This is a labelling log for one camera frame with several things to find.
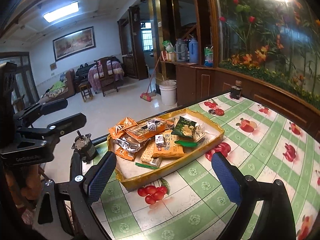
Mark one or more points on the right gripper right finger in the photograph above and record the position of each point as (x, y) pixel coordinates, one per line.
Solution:
(230, 178)

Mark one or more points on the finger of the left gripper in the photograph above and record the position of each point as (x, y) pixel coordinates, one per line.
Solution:
(51, 107)
(68, 125)

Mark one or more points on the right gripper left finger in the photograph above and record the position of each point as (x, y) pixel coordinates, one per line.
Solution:
(98, 176)

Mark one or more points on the orange snack packet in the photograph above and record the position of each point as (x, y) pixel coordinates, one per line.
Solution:
(124, 154)

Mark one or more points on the silver foil packet front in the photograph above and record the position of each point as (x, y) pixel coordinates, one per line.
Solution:
(129, 144)

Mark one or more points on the Weidan soda cracker pack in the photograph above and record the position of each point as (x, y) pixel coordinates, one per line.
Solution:
(146, 156)

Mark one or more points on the clear bag with calligraphy label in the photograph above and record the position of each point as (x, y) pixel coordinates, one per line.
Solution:
(199, 133)

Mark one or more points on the orange cracker pack with barcode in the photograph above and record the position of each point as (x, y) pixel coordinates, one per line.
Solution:
(141, 133)

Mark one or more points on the dark green snack packet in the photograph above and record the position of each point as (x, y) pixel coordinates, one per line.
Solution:
(184, 128)

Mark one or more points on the large yellow biscuit pack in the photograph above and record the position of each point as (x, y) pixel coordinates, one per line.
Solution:
(166, 147)

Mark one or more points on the small orange chip bag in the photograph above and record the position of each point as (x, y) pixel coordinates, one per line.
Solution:
(119, 129)

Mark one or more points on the person's left hand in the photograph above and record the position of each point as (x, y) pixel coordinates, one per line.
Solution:
(32, 188)

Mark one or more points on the brown sofa with cushions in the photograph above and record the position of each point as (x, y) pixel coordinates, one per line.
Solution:
(62, 89)

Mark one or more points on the small wooden stool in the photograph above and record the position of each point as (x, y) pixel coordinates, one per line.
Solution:
(85, 90)

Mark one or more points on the yellow-rimmed white foam tray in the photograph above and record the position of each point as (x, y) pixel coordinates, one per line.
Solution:
(134, 174)

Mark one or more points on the green plaid fruit tablecloth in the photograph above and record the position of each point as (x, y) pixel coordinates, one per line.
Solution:
(260, 143)

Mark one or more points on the wooden chair with cloth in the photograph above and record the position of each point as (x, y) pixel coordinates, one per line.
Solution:
(107, 74)

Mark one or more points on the red broom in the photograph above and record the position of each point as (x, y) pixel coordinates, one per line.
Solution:
(145, 96)

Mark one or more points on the dark ink bottle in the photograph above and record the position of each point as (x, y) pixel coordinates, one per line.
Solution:
(235, 92)

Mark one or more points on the ceiling fluorescent light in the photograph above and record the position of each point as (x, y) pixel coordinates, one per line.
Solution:
(61, 12)

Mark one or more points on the white plastic bucket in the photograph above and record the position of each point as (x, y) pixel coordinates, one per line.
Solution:
(168, 90)

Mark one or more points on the grey thermos jug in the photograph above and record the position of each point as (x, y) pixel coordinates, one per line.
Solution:
(180, 49)

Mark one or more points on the blue thermos jug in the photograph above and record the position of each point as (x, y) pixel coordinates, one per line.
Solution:
(193, 51)

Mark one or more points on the flower display glass case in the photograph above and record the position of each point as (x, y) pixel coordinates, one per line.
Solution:
(276, 41)

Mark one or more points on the framed wall painting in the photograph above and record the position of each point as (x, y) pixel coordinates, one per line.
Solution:
(74, 43)

